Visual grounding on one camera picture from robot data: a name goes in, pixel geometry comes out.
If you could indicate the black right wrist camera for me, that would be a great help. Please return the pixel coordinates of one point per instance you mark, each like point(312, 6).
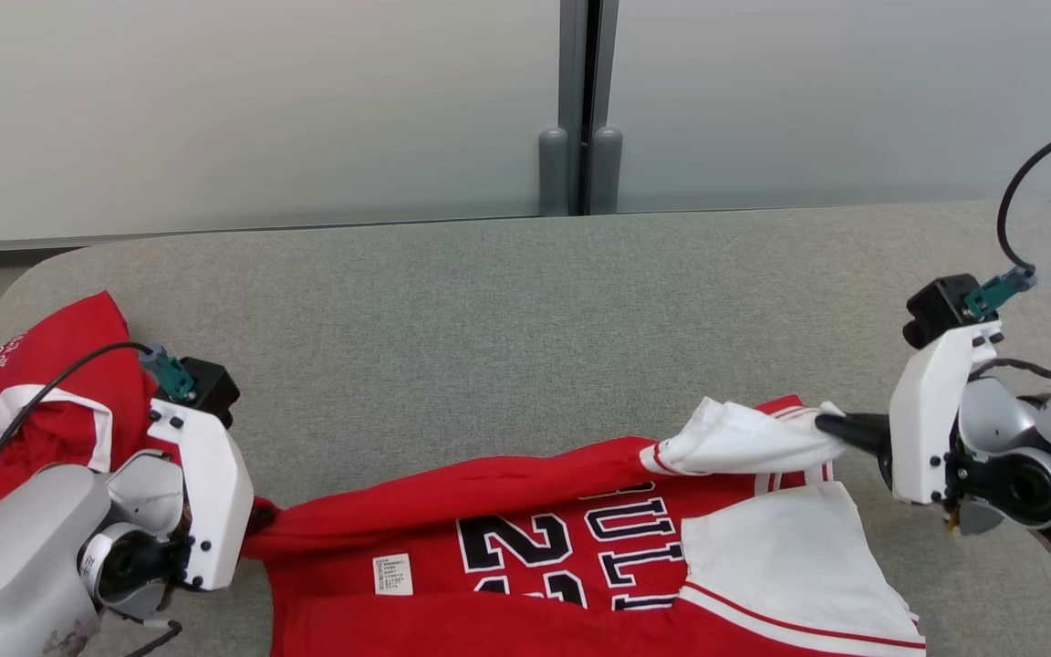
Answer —
point(936, 306)

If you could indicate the grey fabric sofa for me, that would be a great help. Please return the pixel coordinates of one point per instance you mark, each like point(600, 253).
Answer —
point(489, 319)

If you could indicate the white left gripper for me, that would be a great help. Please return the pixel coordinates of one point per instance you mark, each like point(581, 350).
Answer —
point(211, 511)

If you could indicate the red shorts with white stripes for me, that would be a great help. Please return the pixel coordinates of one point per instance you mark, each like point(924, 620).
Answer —
point(60, 347)

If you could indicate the red and white basketball jersey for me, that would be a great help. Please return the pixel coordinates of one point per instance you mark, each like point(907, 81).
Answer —
point(452, 502)

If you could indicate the grey partition post foot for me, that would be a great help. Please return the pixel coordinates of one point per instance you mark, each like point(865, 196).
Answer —
point(553, 173)
point(607, 173)

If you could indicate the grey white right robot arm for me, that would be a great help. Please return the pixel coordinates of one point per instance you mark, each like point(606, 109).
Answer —
point(1036, 456)

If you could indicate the grey partition frame upright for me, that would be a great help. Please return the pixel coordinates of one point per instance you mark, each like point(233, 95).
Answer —
point(573, 64)

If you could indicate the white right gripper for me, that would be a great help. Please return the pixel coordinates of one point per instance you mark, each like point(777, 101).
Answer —
point(922, 429)

